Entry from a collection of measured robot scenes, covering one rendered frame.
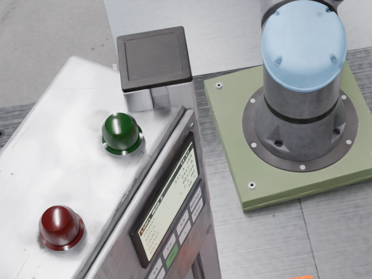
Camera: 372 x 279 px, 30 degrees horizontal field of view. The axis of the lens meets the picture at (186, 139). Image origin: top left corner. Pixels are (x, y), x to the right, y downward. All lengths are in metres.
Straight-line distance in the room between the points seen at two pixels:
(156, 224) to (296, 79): 0.55
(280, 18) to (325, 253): 0.37
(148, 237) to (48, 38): 2.13
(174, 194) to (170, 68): 0.09
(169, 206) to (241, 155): 0.68
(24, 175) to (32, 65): 2.05
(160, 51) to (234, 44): 0.88
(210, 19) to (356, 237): 0.52
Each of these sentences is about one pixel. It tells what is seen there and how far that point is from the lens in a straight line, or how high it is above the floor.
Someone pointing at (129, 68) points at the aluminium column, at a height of 1.50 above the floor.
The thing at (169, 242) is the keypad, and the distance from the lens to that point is 0.51.
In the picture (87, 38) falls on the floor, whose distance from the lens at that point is 2.51.
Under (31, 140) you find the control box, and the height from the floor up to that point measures 1.48.
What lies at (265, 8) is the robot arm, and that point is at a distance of 1.07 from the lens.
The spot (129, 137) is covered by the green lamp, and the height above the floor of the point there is 1.49.
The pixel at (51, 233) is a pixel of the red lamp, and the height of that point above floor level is 1.49.
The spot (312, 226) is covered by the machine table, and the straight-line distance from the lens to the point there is 1.12.
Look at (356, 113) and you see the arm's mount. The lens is 1.18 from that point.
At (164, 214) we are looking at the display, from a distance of 0.46.
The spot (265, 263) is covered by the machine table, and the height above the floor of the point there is 0.83.
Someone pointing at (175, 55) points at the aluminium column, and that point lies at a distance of 0.44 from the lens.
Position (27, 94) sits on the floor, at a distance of 2.42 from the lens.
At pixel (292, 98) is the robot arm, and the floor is 1.02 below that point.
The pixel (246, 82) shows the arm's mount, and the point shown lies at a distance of 1.22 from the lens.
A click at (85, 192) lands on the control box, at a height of 1.48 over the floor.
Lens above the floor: 1.84
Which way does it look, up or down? 57 degrees down
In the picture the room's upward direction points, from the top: 10 degrees counter-clockwise
